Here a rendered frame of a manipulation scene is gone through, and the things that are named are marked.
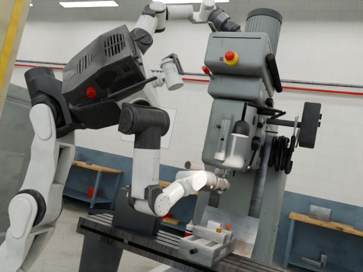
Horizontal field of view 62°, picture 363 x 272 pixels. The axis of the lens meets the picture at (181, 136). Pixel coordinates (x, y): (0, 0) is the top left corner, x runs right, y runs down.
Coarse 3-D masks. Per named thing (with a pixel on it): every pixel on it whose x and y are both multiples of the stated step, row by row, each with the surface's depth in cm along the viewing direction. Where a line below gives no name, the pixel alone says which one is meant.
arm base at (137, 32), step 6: (132, 30) 124; (138, 30) 125; (144, 30) 127; (132, 36) 122; (138, 36) 123; (150, 36) 127; (138, 42) 122; (144, 42) 123; (150, 42) 125; (144, 48) 123
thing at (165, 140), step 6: (162, 108) 641; (168, 108) 636; (174, 108) 630; (174, 114) 628; (168, 132) 627; (120, 138) 668; (126, 138) 662; (132, 138) 657; (162, 138) 630; (168, 138) 624; (162, 144) 627; (168, 144) 622
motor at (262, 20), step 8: (264, 8) 165; (248, 16) 171; (256, 16) 166; (264, 16) 164; (272, 16) 164; (280, 16) 167; (248, 24) 169; (256, 24) 165; (264, 24) 164; (272, 24) 165; (280, 24) 171; (272, 32) 164; (272, 40) 165; (272, 48) 164
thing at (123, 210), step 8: (120, 192) 154; (120, 200) 153; (120, 208) 152; (128, 208) 152; (120, 216) 152; (128, 216) 151; (136, 216) 150; (144, 216) 149; (152, 216) 149; (160, 216) 158; (112, 224) 152; (120, 224) 151; (128, 224) 151; (136, 224) 150; (144, 224) 149; (152, 224) 148; (144, 232) 148; (152, 232) 148
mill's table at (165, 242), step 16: (80, 224) 155; (96, 224) 151; (112, 240) 147; (128, 240) 143; (144, 240) 140; (160, 240) 144; (176, 240) 148; (144, 256) 139; (160, 256) 136; (176, 256) 133; (240, 256) 143
